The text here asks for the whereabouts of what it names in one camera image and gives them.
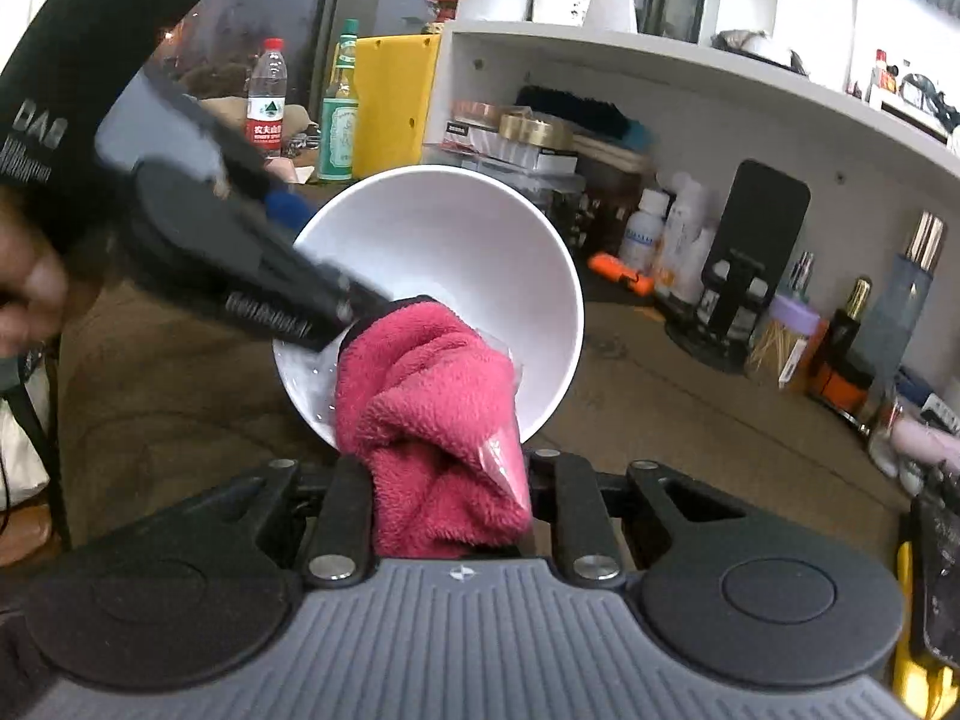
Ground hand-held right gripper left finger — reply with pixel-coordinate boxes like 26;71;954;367
191;454;376;590

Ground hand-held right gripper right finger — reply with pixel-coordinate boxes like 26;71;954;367
525;448;751;590

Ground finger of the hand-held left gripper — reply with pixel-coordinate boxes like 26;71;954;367
246;231;392;325
141;61;317;239

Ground white bowl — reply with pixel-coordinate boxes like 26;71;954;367
271;165;586;455

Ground pink towel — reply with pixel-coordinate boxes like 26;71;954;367
334;298;535;562

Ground person's left hand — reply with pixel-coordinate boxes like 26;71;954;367
0;187;77;362

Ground green glass bottle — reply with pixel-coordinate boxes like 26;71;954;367
319;19;361;182

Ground red label water bottle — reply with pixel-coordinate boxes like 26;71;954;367
246;37;290;160

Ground yellow plastic box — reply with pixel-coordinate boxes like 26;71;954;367
351;34;443;181

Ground white flat box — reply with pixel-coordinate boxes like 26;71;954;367
450;120;578;173

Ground copper lid tin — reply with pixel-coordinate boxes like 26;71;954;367
454;100;518;125

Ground orange utility knife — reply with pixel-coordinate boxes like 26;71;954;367
587;251;657;299

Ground gold round tin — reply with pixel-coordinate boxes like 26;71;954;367
499;112;575;152

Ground black phone stand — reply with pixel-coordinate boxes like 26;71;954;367
666;247;773;374

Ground toothpick jar purple lid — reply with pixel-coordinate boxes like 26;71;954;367
745;292;830;391

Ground white medicine bottle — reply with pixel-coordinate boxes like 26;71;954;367
619;189;671;275

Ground black bristle brush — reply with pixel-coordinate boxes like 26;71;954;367
514;85;653;151

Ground white pump bottle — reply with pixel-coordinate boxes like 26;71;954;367
656;172;717;301

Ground orange jar black lid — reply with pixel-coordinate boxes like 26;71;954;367
808;352;875;415

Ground wooden brush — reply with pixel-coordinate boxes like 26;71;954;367
574;133;653;177

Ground white bag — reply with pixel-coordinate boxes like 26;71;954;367
0;367;57;563

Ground dark bottle gold cap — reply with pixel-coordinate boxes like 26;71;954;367
810;277;873;391

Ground small clear spray bottle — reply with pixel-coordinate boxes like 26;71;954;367
780;251;817;301

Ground white shelf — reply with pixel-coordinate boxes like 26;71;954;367
424;19;960;196

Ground black phone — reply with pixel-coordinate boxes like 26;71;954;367
720;159;812;272

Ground pink glass cup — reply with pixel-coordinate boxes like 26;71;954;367
870;409;960;496

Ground tall blue bottle silver cap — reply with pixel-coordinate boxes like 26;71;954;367
855;211;947;406

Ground yellow tool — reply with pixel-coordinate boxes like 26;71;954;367
896;540;960;720

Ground metal dish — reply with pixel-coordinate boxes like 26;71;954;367
712;28;811;76

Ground black helmet figure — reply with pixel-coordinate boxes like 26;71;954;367
898;71;960;128

